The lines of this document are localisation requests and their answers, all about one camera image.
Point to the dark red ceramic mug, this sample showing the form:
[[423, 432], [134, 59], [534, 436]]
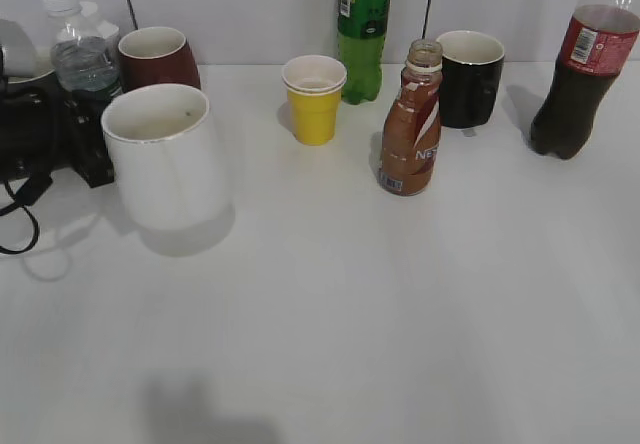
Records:
[[156, 55]]

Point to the cola bottle red label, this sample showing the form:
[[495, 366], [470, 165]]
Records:
[[598, 41]]

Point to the green soda bottle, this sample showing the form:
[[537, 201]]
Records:
[[362, 27]]

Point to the brown coffee drink bottle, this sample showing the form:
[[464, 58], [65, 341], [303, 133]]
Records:
[[412, 129]]

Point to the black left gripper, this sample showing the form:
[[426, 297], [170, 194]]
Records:
[[44, 128]]

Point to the white ceramic mug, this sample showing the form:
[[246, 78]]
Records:
[[167, 155]]

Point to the clear water bottle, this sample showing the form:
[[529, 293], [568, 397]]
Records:
[[80, 54]]

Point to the black ceramic mug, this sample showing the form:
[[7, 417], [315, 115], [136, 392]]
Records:
[[472, 66]]

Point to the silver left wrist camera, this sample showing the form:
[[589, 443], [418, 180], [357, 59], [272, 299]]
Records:
[[18, 54]]

